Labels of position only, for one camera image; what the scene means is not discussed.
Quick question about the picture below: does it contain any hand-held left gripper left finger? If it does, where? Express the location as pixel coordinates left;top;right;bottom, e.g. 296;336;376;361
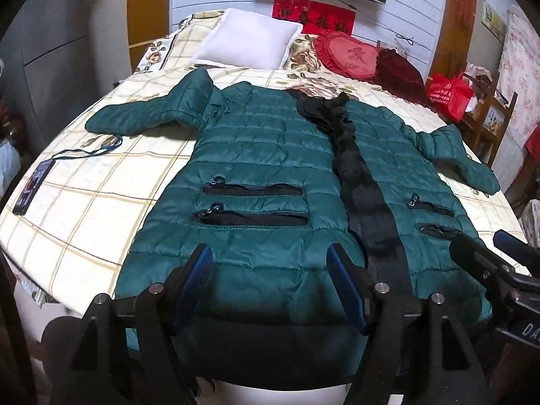
70;243;214;405

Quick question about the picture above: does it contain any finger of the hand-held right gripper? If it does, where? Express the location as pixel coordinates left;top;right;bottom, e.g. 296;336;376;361
449;235;517;280
493;229;540;268

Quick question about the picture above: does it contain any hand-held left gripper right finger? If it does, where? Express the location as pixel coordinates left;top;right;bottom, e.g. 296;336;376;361
326;243;490;405

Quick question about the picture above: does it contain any green puffer jacket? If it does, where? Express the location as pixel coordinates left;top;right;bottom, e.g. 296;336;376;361
85;67;501;382

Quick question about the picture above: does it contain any bed with floral checked sheet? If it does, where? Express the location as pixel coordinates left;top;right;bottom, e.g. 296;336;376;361
0;10;532;393

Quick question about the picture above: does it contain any wooden chair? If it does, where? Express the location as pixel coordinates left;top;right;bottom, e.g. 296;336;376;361
460;72;519;167

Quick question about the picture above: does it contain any red shopping bag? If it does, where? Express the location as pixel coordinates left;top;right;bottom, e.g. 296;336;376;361
427;72;473;124

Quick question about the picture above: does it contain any floral curtain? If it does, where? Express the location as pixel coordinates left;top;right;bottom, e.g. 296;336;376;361
498;6;540;148

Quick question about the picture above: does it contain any black smartphone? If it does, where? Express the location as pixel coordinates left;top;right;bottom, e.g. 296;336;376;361
12;159;56;216

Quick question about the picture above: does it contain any dark red velvet cushion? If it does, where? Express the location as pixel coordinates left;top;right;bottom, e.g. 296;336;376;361
375;48;427;102

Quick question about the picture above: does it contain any light cloth bundle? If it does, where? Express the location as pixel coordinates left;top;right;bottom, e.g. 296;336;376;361
0;137;22;197

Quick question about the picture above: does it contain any red heart-shaped cushion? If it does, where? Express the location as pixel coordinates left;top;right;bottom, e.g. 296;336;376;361
313;31;382;84

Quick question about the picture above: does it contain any white square pillow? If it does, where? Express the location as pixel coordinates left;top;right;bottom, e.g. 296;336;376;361
191;7;303;71

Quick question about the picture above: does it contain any grey wardrobe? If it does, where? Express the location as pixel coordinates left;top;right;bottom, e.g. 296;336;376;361
0;0;133;153

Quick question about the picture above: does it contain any wooden door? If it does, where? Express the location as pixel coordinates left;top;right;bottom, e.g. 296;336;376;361
127;0;174;72

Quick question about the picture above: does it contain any blue cable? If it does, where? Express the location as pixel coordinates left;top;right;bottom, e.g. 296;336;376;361
51;135;124;162

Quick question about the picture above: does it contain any framed wall picture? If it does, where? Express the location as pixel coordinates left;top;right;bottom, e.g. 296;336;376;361
481;0;507;41

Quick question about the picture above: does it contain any wooden door frame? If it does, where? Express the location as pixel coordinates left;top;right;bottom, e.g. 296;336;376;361
429;0;478;77

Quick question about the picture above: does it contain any red wall banner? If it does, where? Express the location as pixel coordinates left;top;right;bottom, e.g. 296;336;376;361
273;0;355;36

